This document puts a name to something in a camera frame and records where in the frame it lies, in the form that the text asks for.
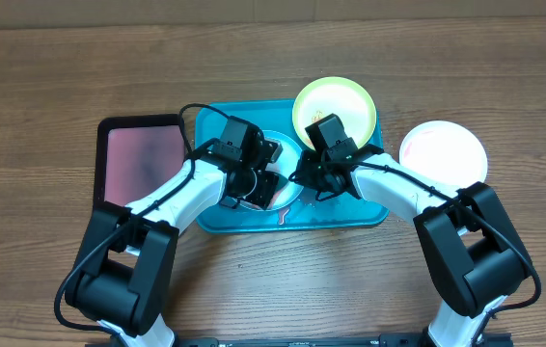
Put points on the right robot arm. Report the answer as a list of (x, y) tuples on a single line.
[(473, 253)]

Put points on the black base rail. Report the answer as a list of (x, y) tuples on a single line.
[(383, 340)]

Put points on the light blue plate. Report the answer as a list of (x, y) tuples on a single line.
[(286, 192)]

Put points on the teal plastic tray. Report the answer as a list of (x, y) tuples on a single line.
[(305, 212)]

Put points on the white plate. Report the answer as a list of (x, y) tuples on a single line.
[(445, 152)]

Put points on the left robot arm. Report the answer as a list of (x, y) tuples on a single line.
[(118, 283)]

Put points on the yellow-green plate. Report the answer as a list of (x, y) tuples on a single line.
[(340, 96)]

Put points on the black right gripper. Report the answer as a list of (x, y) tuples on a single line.
[(313, 179)]

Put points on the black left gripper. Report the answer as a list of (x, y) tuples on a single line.
[(263, 194)]

